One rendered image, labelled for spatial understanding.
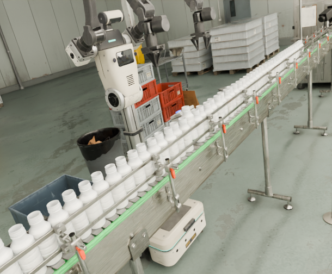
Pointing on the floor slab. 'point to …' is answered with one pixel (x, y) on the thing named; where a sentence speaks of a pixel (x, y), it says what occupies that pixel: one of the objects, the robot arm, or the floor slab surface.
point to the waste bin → (100, 148)
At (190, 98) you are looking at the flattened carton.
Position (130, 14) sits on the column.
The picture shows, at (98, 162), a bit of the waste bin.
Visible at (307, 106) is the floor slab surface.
